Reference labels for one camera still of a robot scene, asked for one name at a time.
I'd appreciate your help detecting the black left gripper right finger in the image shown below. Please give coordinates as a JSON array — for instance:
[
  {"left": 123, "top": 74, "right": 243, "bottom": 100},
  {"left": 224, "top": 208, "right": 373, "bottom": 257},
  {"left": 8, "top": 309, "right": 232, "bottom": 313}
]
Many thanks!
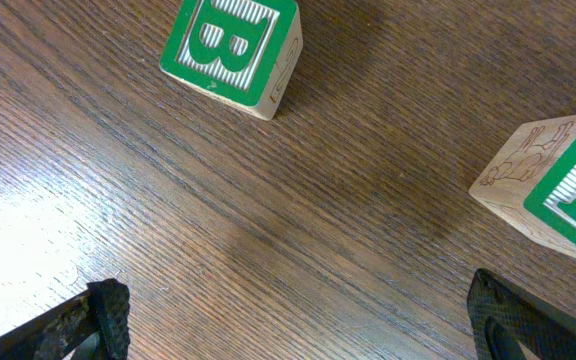
[{"left": 467, "top": 268, "right": 576, "bottom": 360}]

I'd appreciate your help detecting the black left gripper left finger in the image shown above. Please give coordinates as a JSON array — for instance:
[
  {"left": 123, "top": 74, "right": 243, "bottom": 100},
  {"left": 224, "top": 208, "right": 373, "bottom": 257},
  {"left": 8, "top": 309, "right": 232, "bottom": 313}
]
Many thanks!
[{"left": 0, "top": 278, "right": 130, "bottom": 360}]

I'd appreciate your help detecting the green b block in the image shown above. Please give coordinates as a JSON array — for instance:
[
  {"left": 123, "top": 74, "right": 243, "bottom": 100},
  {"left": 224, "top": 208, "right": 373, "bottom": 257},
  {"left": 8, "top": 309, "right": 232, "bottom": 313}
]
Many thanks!
[
  {"left": 469, "top": 115, "right": 576, "bottom": 259},
  {"left": 160, "top": 0, "right": 303, "bottom": 120}
]

